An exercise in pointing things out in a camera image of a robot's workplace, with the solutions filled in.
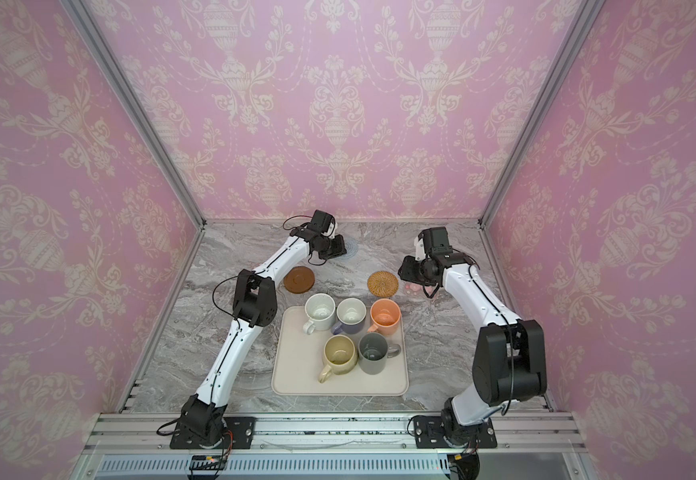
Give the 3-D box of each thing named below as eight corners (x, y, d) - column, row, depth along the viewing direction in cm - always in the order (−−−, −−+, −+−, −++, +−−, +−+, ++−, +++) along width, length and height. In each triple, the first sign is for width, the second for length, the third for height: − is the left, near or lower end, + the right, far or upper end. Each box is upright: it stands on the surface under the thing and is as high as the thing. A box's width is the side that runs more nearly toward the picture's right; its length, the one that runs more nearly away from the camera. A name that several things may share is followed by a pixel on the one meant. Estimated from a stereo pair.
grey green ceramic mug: (357, 374, 85) (357, 361, 77) (357, 343, 91) (357, 328, 82) (386, 374, 85) (389, 361, 77) (384, 343, 91) (387, 328, 82)
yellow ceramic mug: (321, 385, 82) (319, 377, 76) (324, 344, 89) (322, 334, 84) (357, 385, 82) (357, 377, 76) (357, 344, 89) (357, 334, 84)
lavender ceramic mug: (334, 339, 92) (332, 326, 85) (341, 309, 98) (340, 295, 91) (361, 343, 91) (361, 331, 84) (366, 313, 97) (367, 299, 90)
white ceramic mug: (305, 339, 91) (301, 327, 84) (309, 306, 98) (305, 293, 91) (334, 339, 91) (333, 327, 84) (336, 306, 98) (334, 293, 91)
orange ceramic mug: (368, 340, 91) (369, 328, 84) (367, 312, 97) (368, 298, 90) (398, 340, 91) (402, 328, 84) (396, 312, 97) (399, 298, 90)
